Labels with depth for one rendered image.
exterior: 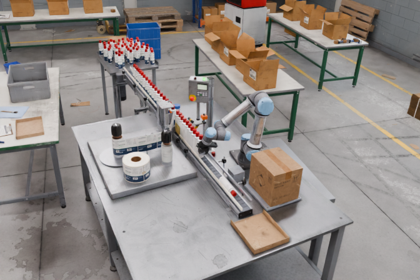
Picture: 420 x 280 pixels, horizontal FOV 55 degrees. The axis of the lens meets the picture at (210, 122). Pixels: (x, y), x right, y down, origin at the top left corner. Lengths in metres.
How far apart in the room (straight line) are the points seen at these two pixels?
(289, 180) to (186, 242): 0.82
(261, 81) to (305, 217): 2.26
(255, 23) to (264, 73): 3.97
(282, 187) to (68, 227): 2.15
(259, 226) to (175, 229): 0.55
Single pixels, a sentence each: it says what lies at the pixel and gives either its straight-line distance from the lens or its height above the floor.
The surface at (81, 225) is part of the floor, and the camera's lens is 4.13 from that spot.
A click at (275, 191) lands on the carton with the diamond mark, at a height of 0.98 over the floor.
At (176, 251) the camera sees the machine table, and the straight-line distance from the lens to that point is 2.62.
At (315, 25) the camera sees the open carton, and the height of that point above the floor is 0.86.
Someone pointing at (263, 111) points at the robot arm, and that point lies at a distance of 2.94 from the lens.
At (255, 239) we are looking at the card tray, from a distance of 2.71.
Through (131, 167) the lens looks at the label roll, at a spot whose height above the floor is 1.01.
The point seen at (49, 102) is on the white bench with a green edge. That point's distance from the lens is 4.64.
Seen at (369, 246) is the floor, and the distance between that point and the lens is 4.13.
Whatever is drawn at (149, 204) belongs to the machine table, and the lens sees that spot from 2.96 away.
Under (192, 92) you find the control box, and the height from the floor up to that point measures 1.37.
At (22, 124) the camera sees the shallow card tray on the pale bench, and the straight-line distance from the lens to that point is 4.27.
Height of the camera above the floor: 2.71
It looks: 28 degrees down
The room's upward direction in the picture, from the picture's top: 2 degrees clockwise
